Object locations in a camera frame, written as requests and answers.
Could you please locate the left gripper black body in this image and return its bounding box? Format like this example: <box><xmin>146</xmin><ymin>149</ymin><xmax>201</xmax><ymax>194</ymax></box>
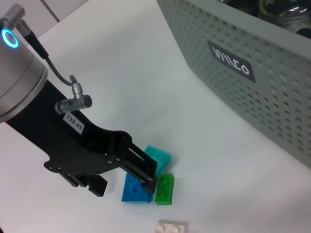
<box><xmin>7</xmin><ymin>80</ymin><xmax>134</xmax><ymax>176</ymax></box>

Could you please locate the green toy brick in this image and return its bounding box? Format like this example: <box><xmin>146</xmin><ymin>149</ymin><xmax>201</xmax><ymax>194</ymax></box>
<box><xmin>155</xmin><ymin>172</ymin><xmax>175</xmax><ymax>206</ymax></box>

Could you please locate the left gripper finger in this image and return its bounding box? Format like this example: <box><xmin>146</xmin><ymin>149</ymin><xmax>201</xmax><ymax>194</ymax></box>
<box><xmin>63</xmin><ymin>173</ymin><xmax>109</xmax><ymax>198</ymax></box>
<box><xmin>121</xmin><ymin>143</ymin><xmax>159</xmax><ymax>195</ymax></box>

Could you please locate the blue translucent toy brick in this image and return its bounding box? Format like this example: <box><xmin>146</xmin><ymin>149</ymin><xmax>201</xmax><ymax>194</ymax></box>
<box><xmin>121</xmin><ymin>173</ymin><xmax>153</xmax><ymax>204</ymax></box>

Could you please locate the grey-green perforated storage bin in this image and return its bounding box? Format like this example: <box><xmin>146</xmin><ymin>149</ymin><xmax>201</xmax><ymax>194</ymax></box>
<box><xmin>156</xmin><ymin>0</ymin><xmax>311</xmax><ymax>168</ymax></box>

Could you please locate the glass teacup black sleeve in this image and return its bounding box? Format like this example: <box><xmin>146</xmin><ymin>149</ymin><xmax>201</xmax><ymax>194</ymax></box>
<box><xmin>276</xmin><ymin>4</ymin><xmax>311</xmax><ymax>32</ymax></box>

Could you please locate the white toy brick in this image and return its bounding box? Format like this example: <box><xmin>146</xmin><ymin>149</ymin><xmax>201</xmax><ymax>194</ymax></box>
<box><xmin>155</xmin><ymin>219</ymin><xmax>189</xmax><ymax>233</ymax></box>

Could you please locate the cyan translucent toy brick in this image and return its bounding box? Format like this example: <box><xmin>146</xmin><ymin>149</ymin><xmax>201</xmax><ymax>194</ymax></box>
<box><xmin>144</xmin><ymin>145</ymin><xmax>172</xmax><ymax>177</ymax></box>

